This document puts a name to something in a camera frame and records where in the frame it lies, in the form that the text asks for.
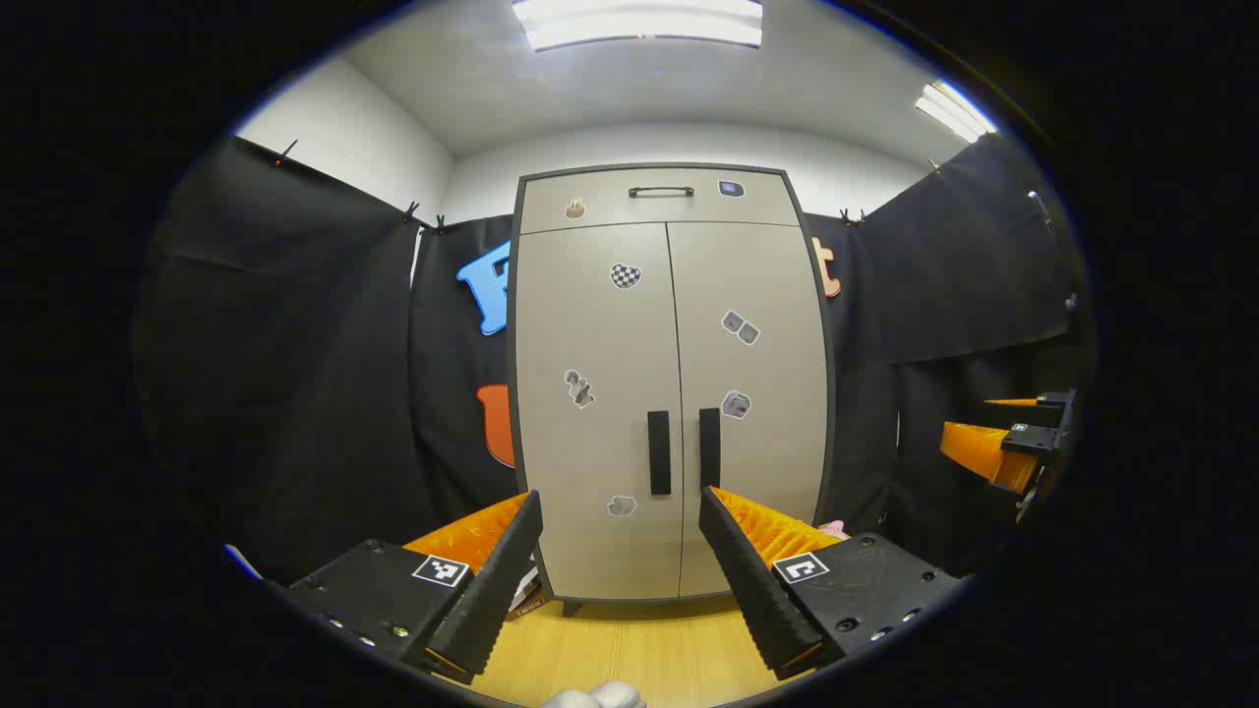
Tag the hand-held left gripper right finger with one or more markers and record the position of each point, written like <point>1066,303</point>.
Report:
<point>752,580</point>

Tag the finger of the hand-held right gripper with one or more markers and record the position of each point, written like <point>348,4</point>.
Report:
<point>1054,399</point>
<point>1033,442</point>

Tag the grey cabinet drawer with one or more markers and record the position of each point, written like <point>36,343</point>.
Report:
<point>610,211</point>

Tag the person's white shoe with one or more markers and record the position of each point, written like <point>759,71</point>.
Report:
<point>590,696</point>

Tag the grey double-door shoe cabinet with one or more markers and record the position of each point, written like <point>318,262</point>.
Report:
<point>510,393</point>

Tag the cabinet door with checkered sticker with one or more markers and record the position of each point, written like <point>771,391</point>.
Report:
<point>600,334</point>

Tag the black backdrop cloth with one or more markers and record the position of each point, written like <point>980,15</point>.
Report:
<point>295,344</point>

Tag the long ceiling light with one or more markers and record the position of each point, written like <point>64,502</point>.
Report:
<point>639,25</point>

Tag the cabinet door with box stickers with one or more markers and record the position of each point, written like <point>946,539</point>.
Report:
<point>767,442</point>

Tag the white paper card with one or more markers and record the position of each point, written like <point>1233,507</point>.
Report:
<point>529,602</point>

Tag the small ceiling light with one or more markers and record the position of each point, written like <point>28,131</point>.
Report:
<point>954,110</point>

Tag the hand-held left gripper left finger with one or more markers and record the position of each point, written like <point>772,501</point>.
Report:
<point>492,590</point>

